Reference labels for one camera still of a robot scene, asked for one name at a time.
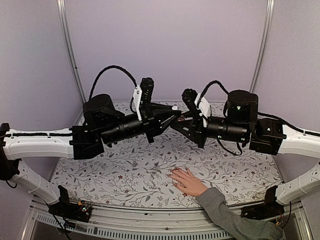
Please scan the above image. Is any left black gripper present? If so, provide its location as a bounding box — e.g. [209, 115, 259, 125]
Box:
[100, 102, 182, 145]

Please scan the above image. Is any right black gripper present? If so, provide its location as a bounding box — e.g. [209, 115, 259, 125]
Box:
[169, 110, 248, 150]

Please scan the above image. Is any glitter nail polish bottle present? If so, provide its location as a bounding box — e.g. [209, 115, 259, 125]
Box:
[175, 115, 186, 123]

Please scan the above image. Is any white nail polish cap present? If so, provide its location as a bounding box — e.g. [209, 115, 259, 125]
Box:
[171, 105, 179, 111]

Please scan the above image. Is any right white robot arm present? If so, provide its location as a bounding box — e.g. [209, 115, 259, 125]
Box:
[171, 89, 320, 158]

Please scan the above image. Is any grey sleeved forearm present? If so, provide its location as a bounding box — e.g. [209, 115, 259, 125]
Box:
[196, 187, 286, 240]

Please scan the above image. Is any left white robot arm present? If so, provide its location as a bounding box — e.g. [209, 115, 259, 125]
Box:
[0, 91, 181, 217]

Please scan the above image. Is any person's bare hand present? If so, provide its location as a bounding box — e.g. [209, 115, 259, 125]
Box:
[166, 168, 208, 197]

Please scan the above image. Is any floral patterned table mat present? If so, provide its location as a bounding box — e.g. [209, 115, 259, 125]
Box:
[51, 128, 283, 209]

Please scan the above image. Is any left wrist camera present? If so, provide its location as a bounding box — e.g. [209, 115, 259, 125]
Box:
[132, 77, 154, 122]

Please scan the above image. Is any right black looped cable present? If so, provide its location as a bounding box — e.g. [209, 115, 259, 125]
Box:
[201, 79, 231, 97]

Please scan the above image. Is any black looped cable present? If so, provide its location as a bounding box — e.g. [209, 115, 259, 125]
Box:
[201, 79, 231, 97]
[88, 65, 138, 101]

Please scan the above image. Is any left black looped cable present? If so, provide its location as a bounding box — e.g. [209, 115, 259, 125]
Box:
[88, 65, 138, 101]

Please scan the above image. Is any slotted metal front rail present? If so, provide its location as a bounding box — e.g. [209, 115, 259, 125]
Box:
[22, 199, 313, 240]

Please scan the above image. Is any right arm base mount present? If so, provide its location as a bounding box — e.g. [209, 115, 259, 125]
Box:
[240, 185, 285, 220]

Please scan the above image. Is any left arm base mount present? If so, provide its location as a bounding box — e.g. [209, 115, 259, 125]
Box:
[48, 185, 92, 223]

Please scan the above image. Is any right aluminium frame post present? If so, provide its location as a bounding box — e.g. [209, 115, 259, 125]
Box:
[249, 0, 275, 93]

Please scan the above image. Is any aluminium frame post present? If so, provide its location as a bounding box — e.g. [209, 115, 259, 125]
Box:
[56, 0, 87, 104]
[249, 0, 275, 93]

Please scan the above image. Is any left aluminium frame post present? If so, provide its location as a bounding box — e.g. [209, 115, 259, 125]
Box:
[56, 0, 87, 104]

